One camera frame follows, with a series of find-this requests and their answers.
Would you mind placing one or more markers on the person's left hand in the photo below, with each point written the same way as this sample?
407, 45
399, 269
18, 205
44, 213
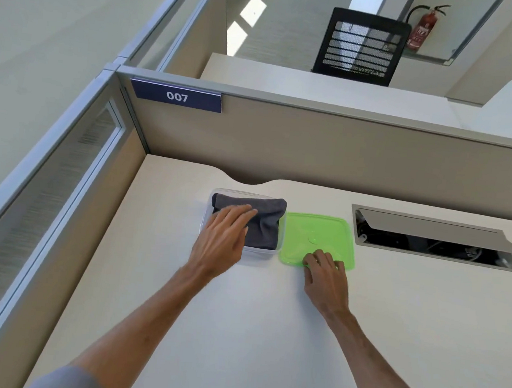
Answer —
218, 246

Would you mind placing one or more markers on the person's right hand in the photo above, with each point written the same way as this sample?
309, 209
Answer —
328, 287

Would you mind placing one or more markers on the person's right thumb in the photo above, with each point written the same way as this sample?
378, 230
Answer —
307, 263

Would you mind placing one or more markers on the person's left thumb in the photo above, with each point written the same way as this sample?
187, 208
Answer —
243, 236

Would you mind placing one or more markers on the dark grey cloth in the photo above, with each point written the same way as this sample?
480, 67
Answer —
264, 221

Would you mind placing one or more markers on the green plastic container lid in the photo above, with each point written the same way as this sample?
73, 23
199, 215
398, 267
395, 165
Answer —
319, 235

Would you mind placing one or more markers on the person's right forearm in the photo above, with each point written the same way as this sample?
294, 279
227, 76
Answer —
370, 367

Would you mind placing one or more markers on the person's left forearm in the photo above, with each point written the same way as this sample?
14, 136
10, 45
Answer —
137, 324

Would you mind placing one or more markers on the clear plastic food container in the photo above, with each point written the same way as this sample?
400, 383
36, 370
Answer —
250, 254

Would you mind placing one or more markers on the beige cubicle partition panel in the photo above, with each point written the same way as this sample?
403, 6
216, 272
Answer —
331, 149

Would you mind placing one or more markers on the blue number sign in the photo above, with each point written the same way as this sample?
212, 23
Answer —
175, 95

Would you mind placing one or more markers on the beige neighbouring desk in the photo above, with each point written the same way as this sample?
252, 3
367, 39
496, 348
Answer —
318, 90

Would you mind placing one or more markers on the glazed cubicle partition panel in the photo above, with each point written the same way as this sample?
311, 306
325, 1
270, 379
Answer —
44, 209
185, 29

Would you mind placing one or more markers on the black mesh office chair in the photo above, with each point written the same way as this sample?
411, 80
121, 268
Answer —
360, 46

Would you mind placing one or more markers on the person's grey left sleeve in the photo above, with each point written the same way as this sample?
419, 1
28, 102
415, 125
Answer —
67, 380

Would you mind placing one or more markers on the red fire extinguisher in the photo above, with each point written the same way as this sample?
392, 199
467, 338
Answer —
424, 30

